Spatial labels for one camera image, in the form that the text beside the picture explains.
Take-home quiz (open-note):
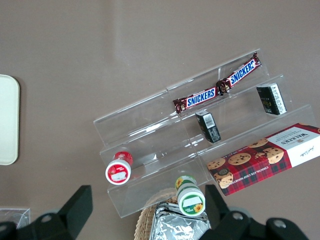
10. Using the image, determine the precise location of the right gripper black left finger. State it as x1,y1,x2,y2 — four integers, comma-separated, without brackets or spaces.
0,184,94,240

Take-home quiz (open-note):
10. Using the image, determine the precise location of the clear acrylic tiered stand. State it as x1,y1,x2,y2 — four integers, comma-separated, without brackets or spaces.
92,48,317,219

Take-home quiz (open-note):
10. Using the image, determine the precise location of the silver foil container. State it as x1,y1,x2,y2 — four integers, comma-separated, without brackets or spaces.
149,202,212,240

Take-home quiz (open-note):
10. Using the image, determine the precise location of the cream rectangular plastic tray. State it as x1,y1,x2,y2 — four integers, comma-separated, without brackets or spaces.
0,74,21,166

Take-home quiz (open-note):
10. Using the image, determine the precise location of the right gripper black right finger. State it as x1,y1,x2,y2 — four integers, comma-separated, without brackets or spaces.
199,184,310,240

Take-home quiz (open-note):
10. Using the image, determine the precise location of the light wicker oval basket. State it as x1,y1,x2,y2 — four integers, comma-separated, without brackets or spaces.
134,192,211,240

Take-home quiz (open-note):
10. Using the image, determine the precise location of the small black carton box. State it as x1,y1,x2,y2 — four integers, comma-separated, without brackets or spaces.
195,111,222,144
256,82,288,116

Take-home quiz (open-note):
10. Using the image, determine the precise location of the Snickers chocolate bar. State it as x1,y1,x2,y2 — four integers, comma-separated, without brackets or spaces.
215,51,262,95
172,86,221,115

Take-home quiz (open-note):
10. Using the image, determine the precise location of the clear acrylic bottle rack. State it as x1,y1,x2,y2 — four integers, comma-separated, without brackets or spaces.
0,206,32,230

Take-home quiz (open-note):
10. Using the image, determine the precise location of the red lidded snack cup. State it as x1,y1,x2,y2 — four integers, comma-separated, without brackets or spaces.
104,150,134,186

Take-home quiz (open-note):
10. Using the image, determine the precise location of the green sunflower snack cup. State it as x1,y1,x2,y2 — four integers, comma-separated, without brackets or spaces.
174,175,207,217

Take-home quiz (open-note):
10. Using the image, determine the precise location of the Walkers red tartan cookie box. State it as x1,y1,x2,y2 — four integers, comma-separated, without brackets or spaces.
206,122,320,197

